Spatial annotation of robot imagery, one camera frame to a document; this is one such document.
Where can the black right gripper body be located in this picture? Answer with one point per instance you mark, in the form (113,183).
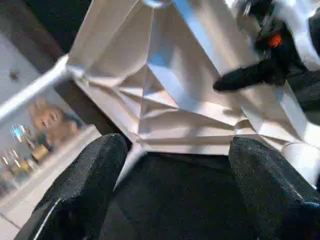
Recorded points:
(275,45)

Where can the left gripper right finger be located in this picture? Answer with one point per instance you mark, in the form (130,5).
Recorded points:
(275,190)

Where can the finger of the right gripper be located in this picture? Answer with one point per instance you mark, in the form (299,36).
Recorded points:
(247,76)

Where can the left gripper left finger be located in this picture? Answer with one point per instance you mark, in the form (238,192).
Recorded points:
(75,190)

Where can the white plastic table top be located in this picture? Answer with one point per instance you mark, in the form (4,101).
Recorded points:
(162,75)

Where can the white glass-door cabinet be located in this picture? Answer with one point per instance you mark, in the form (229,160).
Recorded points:
(37,180)

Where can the pink plush toy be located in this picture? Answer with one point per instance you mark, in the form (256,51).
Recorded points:
(55,122)

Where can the black work mat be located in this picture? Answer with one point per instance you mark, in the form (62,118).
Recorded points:
(175,200)

